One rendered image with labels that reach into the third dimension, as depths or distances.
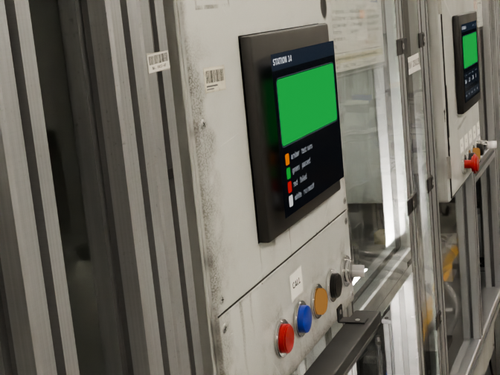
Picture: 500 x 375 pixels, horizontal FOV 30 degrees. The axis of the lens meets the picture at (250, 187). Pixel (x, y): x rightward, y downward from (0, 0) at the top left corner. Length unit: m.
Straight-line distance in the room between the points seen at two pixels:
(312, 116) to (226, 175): 0.19
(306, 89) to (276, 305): 0.23
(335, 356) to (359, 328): 0.09
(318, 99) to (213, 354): 0.33
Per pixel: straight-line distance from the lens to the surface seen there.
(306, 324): 1.02
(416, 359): 1.67
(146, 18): 0.74
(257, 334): 0.91
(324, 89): 1.05
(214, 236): 0.81
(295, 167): 0.95
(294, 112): 0.95
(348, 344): 1.09
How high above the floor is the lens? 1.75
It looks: 11 degrees down
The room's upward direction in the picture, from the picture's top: 6 degrees counter-clockwise
